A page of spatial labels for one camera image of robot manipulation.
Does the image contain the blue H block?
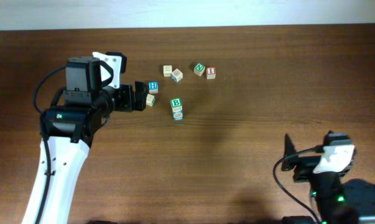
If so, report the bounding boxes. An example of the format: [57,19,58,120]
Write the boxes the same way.
[148,82,159,94]

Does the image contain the green N block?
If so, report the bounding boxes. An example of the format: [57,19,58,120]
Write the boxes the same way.
[193,63,206,77]

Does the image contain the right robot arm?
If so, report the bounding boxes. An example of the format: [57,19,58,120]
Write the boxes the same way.
[273,131,375,223]

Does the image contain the wooden block number five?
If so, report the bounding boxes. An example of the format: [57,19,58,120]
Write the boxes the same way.
[146,94,155,107]

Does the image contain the wooden block blue bottom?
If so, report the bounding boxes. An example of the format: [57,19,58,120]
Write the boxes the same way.
[173,110,183,121]

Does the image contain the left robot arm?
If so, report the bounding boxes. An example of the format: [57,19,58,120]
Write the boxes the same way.
[22,52,149,223]

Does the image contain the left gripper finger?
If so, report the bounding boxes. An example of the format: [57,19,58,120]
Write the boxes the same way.
[134,93,147,111]
[135,81,149,95]

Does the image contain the wooden block blue side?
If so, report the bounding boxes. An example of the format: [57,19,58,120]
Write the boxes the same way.
[171,68,183,83]

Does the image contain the lone carved wooden block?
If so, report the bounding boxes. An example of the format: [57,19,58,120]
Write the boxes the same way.
[170,98,183,113]

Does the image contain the red I block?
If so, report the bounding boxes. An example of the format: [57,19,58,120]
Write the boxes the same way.
[206,67,216,79]

